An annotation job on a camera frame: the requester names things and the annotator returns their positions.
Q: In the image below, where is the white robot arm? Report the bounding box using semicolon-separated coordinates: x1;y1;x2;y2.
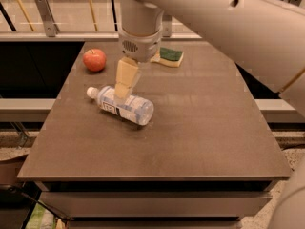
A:
132;0;305;115

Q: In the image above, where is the left metal railing bracket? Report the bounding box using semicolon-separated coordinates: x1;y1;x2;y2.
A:
34;0;59;37

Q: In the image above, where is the clear blue plastic bottle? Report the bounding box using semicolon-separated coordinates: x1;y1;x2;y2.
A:
87;86;154;126

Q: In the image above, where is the yellow pole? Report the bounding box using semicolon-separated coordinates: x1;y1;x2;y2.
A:
88;0;98;31
16;0;35;31

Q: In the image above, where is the middle metal railing bracket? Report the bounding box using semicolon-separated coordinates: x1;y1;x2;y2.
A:
162;14;172;37

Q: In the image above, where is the red apple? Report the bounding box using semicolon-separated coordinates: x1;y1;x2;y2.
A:
83;49;107;72

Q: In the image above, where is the metal handrail bar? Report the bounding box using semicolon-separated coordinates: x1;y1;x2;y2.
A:
0;31;203;43

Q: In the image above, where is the green white package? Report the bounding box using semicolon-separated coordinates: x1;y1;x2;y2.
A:
25;204;55;229

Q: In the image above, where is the black diagonal pole left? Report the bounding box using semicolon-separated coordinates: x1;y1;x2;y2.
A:
0;2;17;31

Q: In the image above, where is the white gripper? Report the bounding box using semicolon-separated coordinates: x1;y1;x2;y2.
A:
114;28;162;99

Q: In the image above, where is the yellow pole far left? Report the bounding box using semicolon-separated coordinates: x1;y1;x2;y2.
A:
16;0;35;31

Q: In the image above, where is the yellow pole centre left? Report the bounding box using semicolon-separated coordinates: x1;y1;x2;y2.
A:
88;0;98;31

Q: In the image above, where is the grey table drawer base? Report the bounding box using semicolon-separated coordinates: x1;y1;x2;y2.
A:
40;188;272;229

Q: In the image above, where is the green yellow sponge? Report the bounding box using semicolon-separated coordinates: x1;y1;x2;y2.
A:
150;47;184;68

